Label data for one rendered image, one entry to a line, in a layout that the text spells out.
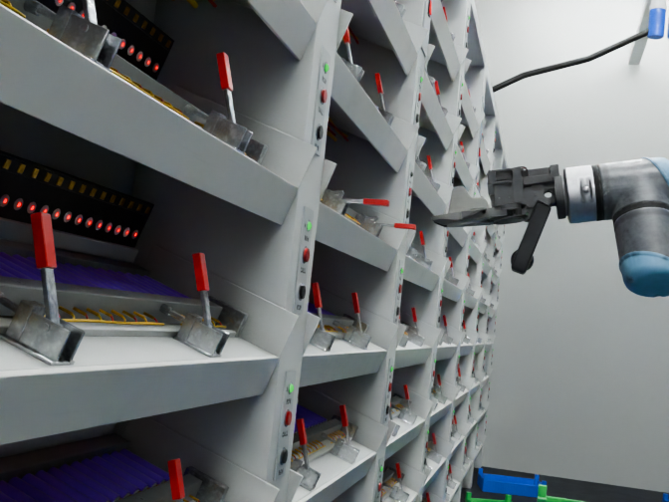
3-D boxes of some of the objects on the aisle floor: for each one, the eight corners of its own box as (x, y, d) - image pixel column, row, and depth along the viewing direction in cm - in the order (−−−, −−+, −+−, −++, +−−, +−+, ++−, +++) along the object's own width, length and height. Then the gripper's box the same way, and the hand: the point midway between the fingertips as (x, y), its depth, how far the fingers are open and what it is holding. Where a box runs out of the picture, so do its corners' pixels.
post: (410, 610, 238) (472, -10, 250) (405, 621, 229) (469, -24, 241) (337, 597, 243) (401, -12, 255) (330, 607, 234) (396, -25, 246)
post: (357, 717, 170) (445, -140, 183) (347, 739, 161) (440, -165, 174) (258, 696, 175) (349, -139, 187) (242, 715, 166) (340, -163, 178)
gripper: (558, 171, 150) (432, 187, 155) (560, 158, 140) (424, 176, 144) (564, 222, 149) (437, 236, 154) (566, 213, 139) (429, 229, 143)
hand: (441, 223), depth 148 cm, fingers open, 3 cm apart
